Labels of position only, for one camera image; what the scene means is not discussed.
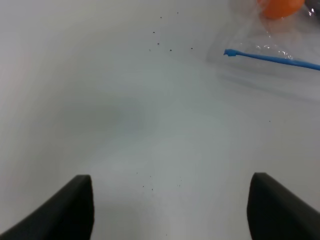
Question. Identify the orange fruit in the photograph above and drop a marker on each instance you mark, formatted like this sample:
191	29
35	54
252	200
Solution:
277	9

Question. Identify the purple eggplant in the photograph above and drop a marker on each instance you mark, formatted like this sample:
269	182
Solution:
312	4

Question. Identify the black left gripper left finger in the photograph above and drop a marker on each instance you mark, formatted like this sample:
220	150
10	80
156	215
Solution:
67	215

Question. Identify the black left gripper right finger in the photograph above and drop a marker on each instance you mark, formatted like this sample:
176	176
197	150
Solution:
275	213

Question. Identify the clear bag with blue zipper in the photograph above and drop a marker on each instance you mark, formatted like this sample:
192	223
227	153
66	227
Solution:
275	55

